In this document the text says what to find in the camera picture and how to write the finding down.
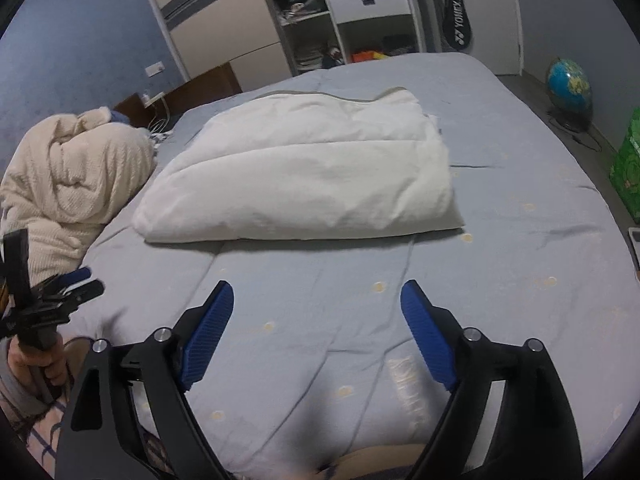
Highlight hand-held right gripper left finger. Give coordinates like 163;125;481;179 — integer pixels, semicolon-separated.
57;280;236;480

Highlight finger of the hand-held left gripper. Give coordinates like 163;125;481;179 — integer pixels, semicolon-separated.
47;280;106;312
32;267;94;295

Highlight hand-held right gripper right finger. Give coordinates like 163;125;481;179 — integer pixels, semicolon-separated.
400;280;583;480

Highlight cream padded jacket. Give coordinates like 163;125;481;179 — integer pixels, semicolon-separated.
131;87;466;245

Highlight person's left forearm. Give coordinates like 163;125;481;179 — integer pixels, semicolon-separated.
0;360;68;433

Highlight person's left hand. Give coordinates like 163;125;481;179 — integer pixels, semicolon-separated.
6;334;68;388

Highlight cream knit blanket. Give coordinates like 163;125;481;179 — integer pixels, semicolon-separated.
0;107;158;286

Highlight bed with blue sheet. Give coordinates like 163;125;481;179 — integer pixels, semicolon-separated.
30;52;640;480

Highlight person's beige clothing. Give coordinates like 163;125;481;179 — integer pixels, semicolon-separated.
312;442;432;480

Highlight brown wooden headboard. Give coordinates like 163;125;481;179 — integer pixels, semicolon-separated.
112;62;243;128

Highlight green package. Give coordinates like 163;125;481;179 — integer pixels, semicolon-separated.
609;107;640;223

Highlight blue globe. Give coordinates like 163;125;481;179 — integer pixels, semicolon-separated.
545;57;593;133

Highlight beige wardrobe with shelves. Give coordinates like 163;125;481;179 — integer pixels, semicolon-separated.
135;0;351;91

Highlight black racket bag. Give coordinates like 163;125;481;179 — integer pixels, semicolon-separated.
435;0;476;53

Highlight white door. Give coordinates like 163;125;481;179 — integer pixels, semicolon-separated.
475;0;524;77

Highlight white charger cables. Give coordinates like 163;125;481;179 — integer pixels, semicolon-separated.
140;91;177;145

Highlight black globe cable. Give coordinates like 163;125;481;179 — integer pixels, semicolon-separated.
547;115;604;154

